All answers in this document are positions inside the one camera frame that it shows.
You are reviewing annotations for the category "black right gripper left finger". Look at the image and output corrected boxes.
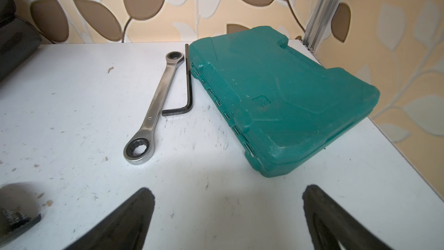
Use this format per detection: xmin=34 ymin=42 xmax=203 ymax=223
xmin=67 ymin=188 xmax=155 ymax=250

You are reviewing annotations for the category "black hex key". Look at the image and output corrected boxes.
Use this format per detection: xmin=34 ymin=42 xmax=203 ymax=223
xmin=161 ymin=44 xmax=193 ymax=117

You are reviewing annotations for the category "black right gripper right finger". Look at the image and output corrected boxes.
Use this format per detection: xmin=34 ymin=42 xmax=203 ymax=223
xmin=302 ymin=185 xmax=390 ymax=250

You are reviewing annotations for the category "small black round object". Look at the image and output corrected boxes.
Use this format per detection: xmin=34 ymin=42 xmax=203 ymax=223
xmin=1 ymin=182 xmax=42 ymax=247

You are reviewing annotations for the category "black drawer cabinet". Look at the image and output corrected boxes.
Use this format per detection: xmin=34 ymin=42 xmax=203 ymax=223
xmin=0 ymin=0 xmax=42 ymax=80

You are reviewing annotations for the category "green plastic tool case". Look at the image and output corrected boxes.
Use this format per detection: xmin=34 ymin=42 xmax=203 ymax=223
xmin=189 ymin=26 xmax=380 ymax=178

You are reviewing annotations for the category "silver ratchet wrench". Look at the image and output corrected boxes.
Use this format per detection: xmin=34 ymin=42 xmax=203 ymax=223
xmin=123 ymin=51 xmax=185 ymax=165

